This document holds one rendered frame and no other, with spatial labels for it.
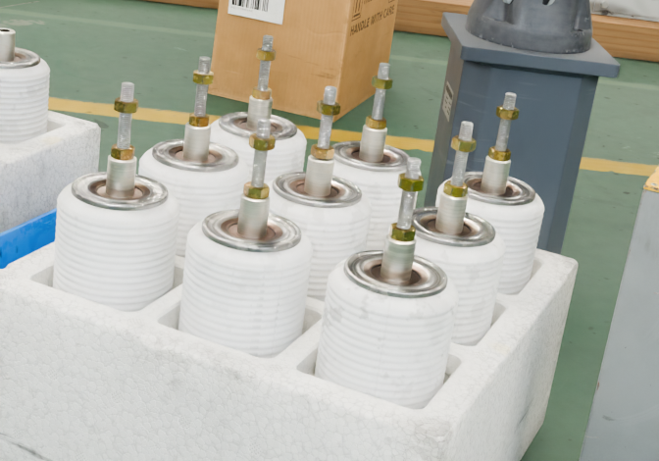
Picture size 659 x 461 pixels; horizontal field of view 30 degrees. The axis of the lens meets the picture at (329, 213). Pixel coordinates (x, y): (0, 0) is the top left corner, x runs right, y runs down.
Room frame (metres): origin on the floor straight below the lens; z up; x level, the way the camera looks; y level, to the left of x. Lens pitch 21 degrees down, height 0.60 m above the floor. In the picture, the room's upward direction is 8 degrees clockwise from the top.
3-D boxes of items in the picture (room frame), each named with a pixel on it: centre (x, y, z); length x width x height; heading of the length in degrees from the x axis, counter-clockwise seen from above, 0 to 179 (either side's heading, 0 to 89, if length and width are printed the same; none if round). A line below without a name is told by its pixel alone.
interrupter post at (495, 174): (1.04, -0.14, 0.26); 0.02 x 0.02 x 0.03
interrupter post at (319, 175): (0.97, 0.01, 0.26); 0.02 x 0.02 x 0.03
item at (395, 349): (0.82, -0.05, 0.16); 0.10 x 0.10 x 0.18
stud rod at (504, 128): (1.04, -0.14, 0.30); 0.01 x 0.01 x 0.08
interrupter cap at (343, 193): (0.97, 0.01, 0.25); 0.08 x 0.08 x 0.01
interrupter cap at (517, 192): (1.04, -0.14, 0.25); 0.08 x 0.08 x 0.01
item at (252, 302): (0.86, 0.06, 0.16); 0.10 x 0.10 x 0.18
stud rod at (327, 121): (0.97, 0.01, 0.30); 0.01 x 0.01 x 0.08
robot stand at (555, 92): (1.48, -0.21, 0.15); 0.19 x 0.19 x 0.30; 5
